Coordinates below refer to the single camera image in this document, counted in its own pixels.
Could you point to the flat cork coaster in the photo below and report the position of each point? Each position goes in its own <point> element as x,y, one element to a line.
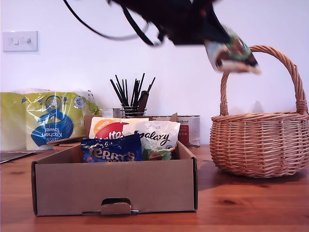
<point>67,140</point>

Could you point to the kitchen towel roll pack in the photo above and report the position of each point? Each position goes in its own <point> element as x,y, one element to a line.
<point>48,116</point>

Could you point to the white Galaxy mint egg bag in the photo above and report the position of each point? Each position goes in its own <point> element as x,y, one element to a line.
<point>229,53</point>
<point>154,130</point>

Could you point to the brown cardboard box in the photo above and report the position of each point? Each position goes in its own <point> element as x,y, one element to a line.
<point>96,188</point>

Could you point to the small white paper carton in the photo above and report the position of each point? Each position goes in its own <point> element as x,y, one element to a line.
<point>109,113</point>

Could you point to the round cork mat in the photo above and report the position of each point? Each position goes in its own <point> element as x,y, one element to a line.
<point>61,148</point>

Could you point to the white wall switch plate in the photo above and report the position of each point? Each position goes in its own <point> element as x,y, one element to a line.
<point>20,41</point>

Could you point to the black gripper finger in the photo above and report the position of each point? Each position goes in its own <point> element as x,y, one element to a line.
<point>212,26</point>

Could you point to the red label tin can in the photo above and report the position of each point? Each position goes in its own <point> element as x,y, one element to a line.
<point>190,133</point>

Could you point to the white Maltesers mini bunnies bag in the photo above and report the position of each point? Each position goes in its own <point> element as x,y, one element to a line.
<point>106,128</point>

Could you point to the dark flat sheet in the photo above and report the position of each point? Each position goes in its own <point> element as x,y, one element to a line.
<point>14,157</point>

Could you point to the blue Terry's chocolate egg bag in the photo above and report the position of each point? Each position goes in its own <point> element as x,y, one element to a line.
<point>113,154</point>

